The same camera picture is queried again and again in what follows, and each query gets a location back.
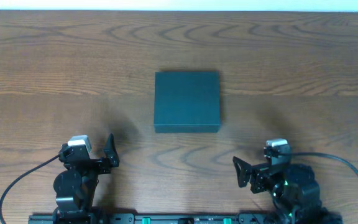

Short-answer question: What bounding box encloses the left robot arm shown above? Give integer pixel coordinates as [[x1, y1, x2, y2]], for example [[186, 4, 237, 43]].
[[53, 134, 120, 223]]

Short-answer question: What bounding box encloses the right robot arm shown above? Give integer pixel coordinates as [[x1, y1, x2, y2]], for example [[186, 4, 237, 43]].
[[232, 156, 343, 224]]

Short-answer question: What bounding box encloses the dark green box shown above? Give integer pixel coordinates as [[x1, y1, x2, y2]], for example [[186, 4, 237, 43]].
[[154, 71, 221, 133]]

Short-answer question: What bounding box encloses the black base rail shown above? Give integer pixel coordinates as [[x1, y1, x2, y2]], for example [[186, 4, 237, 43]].
[[28, 213, 274, 224]]

